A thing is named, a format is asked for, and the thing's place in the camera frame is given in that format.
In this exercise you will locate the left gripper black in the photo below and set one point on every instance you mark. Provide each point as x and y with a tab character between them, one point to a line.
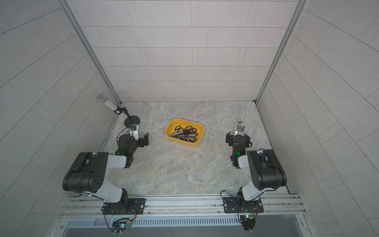
130	121

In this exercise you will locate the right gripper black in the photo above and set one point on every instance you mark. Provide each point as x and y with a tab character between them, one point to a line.
239	136

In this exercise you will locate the yellow plastic storage box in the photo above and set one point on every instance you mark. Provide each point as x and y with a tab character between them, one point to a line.
184	123

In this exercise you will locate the yellow handled scissors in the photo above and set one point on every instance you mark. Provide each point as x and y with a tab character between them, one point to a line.
191	138

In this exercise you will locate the large black handled scissors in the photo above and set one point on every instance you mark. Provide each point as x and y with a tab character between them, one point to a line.
189	130

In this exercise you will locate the small black handled scissors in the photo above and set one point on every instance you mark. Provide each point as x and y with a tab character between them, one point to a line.
178	131

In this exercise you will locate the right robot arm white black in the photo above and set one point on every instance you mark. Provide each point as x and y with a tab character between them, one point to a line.
265	169

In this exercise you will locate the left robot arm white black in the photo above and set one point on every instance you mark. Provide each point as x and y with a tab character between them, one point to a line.
87	175

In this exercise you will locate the glitter microphone on black stand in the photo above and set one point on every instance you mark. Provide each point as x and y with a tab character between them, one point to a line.
121	111

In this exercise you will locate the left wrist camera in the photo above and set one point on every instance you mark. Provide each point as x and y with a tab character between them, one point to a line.
133	132

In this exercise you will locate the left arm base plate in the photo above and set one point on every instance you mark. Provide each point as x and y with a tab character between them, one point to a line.
133	206

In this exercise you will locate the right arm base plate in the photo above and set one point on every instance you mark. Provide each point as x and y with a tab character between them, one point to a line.
232	205

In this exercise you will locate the right circuit board with wires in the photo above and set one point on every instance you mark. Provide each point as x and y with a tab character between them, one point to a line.
248	221

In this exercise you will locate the circuit board with wires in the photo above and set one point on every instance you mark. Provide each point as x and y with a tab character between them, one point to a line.
120	225
248	221

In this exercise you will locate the left circuit board with wires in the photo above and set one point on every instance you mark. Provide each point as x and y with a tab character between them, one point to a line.
120	225

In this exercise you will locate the aluminium mounting rail frame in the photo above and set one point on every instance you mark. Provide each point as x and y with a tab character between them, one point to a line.
184	205

